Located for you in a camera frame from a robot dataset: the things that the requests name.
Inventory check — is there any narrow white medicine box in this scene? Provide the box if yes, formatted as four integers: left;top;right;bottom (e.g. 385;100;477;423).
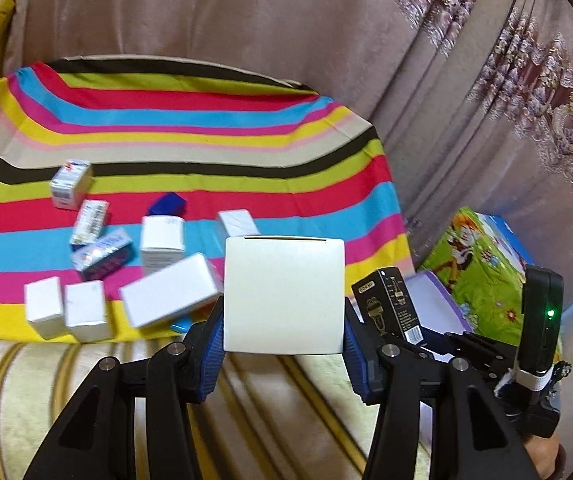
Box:
70;199;110;251

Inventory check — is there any small dark blue box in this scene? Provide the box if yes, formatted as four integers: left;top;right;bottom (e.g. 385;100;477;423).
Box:
147;192;188;218

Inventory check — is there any small white box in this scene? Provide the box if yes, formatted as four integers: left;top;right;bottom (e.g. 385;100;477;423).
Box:
24;276;67;340
64;280;114;343

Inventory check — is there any purple white box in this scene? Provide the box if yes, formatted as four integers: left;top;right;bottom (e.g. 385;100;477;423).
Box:
405;269;467;350

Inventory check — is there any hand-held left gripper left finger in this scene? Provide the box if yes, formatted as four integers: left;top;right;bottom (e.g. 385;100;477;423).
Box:
26;300;227;480

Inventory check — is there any square white box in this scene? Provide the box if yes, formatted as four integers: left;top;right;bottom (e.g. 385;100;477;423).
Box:
222;235;346;356

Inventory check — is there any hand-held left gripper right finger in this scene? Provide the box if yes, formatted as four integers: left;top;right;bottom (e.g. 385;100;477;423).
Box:
344;300;542;480

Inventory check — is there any black printed box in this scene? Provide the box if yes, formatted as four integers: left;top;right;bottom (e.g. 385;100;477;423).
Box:
351;266;425;345

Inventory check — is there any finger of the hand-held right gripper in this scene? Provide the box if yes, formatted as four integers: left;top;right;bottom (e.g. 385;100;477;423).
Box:
417;329;521;386

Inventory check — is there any colourful striped cloth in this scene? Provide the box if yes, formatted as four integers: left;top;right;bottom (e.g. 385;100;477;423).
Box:
0;59;412;345

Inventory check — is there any long white box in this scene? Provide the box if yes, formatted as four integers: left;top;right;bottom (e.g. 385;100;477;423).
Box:
119;252;223;329

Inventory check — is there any beige striped sofa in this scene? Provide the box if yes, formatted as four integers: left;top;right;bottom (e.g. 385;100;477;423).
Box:
0;332;432;480

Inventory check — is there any silver blue box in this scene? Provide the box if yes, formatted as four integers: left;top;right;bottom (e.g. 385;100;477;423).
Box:
71;227;134;281

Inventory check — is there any white red mark medicine box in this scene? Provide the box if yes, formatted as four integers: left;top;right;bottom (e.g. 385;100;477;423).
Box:
49;159;93;210

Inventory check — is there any flat white box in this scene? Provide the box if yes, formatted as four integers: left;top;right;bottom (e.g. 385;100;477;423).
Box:
217;209;257;241

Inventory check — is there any upright white box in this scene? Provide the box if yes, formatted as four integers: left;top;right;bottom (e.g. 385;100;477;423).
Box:
140;215;187;277

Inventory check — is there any person's right hand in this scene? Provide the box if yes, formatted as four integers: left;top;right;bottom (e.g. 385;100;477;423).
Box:
521;434;567;480

